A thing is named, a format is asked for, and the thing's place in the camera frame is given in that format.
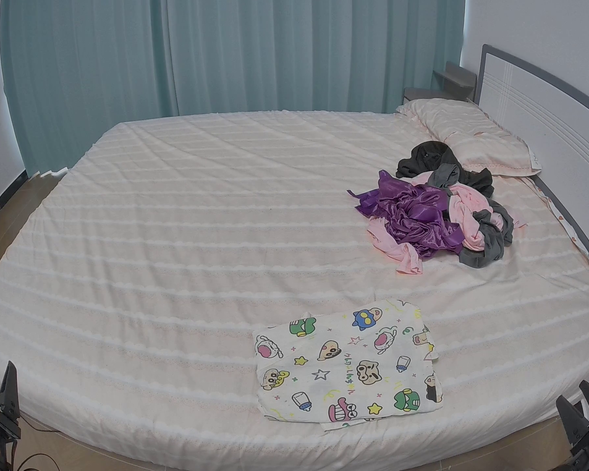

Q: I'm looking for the purple satin garment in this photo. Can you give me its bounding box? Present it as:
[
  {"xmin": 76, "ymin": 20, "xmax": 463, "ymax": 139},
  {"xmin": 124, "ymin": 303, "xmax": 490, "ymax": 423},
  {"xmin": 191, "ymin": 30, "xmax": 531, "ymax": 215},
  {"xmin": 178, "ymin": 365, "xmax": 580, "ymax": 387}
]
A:
[{"xmin": 346, "ymin": 169, "xmax": 465, "ymax": 259}]

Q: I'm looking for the dark grey garment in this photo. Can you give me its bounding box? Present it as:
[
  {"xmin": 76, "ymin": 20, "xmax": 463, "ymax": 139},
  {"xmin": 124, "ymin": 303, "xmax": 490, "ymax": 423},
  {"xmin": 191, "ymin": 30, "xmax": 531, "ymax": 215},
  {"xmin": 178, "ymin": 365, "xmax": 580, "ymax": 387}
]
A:
[{"xmin": 427, "ymin": 162, "xmax": 515, "ymax": 269}]

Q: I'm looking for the bed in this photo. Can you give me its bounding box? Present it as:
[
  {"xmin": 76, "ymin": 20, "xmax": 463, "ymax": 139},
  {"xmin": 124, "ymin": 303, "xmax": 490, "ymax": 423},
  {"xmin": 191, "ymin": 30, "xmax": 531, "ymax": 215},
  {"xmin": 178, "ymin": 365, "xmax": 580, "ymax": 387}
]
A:
[{"xmin": 0, "ymin": 44, "xmax": 589, "ymax": 466}]

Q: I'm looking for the grey bedside table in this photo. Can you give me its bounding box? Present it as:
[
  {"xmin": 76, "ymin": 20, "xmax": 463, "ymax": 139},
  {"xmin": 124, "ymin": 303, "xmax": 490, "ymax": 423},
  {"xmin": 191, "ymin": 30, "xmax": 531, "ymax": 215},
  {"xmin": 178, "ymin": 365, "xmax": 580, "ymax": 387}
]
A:
[{"xmin": 403, "ymin": 62, "xmax": 477, "ymax": 103}]

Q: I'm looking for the cream pillow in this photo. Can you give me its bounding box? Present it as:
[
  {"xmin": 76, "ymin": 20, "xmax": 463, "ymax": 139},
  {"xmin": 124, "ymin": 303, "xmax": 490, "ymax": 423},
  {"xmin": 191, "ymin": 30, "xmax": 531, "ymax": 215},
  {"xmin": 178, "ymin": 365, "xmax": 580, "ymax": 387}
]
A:
[{"xmin": 395, "ymin": 97, "xmax": 544, "ymax": 178}]

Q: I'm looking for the black cable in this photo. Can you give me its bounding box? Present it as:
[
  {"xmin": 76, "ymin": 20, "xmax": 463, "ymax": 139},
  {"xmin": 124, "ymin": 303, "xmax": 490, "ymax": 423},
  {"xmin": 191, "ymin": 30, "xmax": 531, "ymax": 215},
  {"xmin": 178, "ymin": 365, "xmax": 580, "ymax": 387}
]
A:
[{"xmin": 11, "ymin": 420, "xmax": 62, "ymax": 471}]

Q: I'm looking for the white printed pyjama top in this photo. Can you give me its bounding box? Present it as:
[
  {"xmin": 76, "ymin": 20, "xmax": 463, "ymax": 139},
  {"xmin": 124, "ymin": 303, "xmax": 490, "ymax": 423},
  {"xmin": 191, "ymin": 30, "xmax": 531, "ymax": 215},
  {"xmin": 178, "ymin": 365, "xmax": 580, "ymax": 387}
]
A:
[{"xmin": 253, "ymin": 299, "xmax": 445, "ymax": 433}]

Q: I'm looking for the blue-green curtain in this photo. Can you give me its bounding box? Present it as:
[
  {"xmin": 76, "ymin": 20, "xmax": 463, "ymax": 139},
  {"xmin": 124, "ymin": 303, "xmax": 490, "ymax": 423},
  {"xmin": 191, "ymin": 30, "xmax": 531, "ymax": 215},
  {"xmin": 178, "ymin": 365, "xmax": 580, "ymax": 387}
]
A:
[
  {"xmin": 0, "ymin": 0, "xmax": 180, "ymax": 178},
  {"xmin": 159, "ymin": 0, "xmax": 467, "ymax": 115}
]

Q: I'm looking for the pink garment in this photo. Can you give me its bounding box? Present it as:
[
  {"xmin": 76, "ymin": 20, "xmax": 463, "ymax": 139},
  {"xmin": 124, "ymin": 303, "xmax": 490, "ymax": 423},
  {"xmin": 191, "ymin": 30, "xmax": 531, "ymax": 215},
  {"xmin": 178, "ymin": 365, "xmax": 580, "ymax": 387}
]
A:
[{"xmin": 367, "ymin": 171, "xmax": 504, "ymax": 276}]

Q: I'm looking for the black garment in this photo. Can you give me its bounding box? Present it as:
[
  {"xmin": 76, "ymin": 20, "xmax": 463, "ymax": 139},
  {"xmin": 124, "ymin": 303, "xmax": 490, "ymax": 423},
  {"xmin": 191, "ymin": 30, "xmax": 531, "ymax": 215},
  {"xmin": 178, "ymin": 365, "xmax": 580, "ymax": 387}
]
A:
[{"xmin": 396, "ymin": 140, "xmax": 460, "ymax": 178}]

